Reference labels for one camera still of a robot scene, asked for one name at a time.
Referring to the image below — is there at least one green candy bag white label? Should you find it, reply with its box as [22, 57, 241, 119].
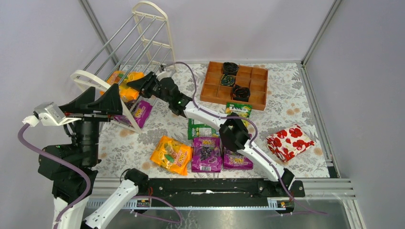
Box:
[187, 118, 219, 140]

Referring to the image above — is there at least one orange mango candy bag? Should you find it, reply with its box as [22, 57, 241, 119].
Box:
[149, 136, 192, 176]

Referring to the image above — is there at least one green yellow candy bag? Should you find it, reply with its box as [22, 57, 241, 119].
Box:
[225, 102, 252, 119]

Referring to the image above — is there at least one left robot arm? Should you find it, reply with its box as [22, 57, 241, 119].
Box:
[34, 84, 149, 229]

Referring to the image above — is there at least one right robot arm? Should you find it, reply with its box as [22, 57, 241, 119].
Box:
[127, 72, 295, 192]

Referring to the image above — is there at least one purple candy bag under rack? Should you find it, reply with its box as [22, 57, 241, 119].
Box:
[114, 100, 153, 128]

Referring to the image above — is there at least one purple grape candy bag left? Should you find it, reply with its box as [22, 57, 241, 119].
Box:
[191, 137, 223, 173]

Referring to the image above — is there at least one purple grape candy bag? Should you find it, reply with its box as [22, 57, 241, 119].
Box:
[191, 137, 223, 173]
[223, 148, 254, 170]

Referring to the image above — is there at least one purple grape candy bag right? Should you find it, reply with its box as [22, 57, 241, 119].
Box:
[223, 148, 254, 170]

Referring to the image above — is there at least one white metal shoe rack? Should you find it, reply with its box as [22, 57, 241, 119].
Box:
[70, 0, 177, 135]

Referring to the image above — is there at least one wooden compartment tray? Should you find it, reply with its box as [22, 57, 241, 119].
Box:
[197, 62, 268, 111]

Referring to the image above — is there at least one black rolled sock, back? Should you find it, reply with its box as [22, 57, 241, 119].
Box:
[222, 62, 239, 76]

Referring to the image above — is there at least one black orange rolled sock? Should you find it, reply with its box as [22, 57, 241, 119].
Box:
[231, 84, 251, 102]

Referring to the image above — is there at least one red poppy folded cloth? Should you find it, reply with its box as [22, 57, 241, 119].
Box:
[266, 124, 315, 162]

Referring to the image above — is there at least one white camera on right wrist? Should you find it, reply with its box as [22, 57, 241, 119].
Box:
[157, 64, 177, 80]

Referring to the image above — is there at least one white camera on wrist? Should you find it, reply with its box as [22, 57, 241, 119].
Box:
[157, 64, 177, 80]
[22, 102, 81, 127]

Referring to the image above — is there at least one white camera on left wrist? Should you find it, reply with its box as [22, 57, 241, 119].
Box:
[22, 102, 81, 127]

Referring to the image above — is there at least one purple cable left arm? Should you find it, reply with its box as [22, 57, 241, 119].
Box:
[17, 123, 92, 229]

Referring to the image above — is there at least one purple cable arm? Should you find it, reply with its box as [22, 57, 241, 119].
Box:
[17, 123, 92, 229]
[160, 62, 328, 216]

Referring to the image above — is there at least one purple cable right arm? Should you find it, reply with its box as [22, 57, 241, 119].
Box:
[160, 62, 328, 216]

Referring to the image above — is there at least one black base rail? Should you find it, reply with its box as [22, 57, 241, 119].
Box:
[138, 178, 305, 208]

